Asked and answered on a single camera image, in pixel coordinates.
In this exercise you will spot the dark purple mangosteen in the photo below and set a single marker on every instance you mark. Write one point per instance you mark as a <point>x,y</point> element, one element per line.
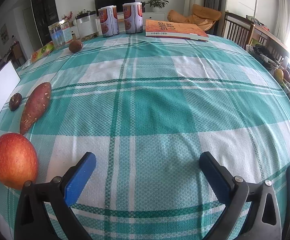
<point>15,101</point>

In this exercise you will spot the orange lounge chair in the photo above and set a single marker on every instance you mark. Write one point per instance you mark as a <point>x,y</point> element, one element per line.
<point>197,16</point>

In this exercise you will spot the basket of decorative fruit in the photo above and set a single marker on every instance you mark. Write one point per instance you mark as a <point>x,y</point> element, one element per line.
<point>287,82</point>

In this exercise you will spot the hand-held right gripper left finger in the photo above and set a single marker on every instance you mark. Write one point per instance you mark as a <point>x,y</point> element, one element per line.
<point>80,177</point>

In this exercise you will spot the brown passion fruit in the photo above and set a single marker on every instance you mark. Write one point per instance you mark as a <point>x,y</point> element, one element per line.
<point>76,47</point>

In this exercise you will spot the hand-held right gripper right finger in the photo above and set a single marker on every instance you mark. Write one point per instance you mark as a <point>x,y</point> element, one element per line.
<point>215,177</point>

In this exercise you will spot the tray of dark clutter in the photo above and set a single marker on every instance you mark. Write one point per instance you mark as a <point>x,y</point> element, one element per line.
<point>261,55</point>

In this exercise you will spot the colourful snack bag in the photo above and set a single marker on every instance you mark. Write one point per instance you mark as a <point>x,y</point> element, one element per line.
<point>41,52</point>

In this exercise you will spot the framed wall picture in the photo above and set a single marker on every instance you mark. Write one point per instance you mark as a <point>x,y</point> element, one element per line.
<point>4,33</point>

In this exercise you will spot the small plant in dark pot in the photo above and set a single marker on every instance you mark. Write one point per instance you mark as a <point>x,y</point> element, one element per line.
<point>143,6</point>

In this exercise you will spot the green plant in vase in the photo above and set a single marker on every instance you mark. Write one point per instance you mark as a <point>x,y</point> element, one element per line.
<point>83,12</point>

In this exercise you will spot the clear container with black lid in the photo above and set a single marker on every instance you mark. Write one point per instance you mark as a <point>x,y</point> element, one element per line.
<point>87,26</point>

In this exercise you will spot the dark wooden chair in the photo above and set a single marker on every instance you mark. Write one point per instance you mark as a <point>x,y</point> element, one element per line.
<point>272,46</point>
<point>237,28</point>

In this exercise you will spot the red and silver can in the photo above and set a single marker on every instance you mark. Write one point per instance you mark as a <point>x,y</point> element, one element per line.
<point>132,18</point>
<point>108,22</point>

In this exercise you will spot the dark tall cabinet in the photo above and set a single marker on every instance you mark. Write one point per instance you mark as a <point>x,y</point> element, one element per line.
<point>43,12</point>

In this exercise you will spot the green checked tablecloth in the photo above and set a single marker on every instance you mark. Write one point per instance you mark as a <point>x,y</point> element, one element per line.
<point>160,105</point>

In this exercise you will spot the red flower bouquet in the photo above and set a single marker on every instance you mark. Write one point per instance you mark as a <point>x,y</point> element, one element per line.
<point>67,18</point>

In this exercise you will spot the glass jar with gold lid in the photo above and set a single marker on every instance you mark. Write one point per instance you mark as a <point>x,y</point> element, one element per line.
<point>59,35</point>

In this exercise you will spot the orange book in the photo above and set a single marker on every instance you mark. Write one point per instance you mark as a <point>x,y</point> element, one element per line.
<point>175,28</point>

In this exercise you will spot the leafy plant in white pot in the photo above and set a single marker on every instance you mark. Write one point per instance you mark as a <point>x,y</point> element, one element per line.
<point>157,3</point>

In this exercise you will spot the red apple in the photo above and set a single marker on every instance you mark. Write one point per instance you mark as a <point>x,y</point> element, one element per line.
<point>14,161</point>

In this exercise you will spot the reddish sweet potato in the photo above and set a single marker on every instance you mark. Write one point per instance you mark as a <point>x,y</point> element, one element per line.
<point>36,105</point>

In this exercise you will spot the black flat television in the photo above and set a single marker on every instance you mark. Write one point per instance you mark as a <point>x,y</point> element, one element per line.
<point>110,1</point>

